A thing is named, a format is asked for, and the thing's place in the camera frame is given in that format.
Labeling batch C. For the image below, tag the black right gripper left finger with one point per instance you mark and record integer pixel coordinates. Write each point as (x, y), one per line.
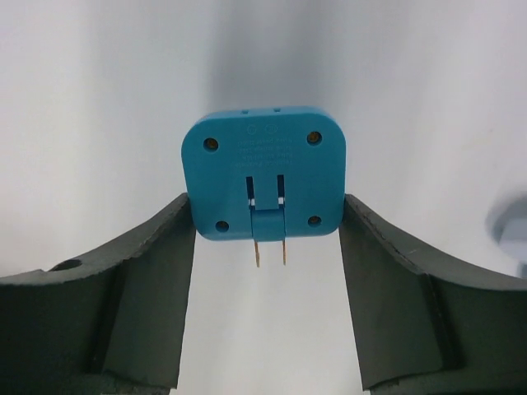
(109, 321)

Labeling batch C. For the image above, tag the blue plug adapter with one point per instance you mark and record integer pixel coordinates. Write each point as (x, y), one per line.
(265, 174)

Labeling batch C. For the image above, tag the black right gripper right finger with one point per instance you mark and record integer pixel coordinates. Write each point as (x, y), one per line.
(424, 321)

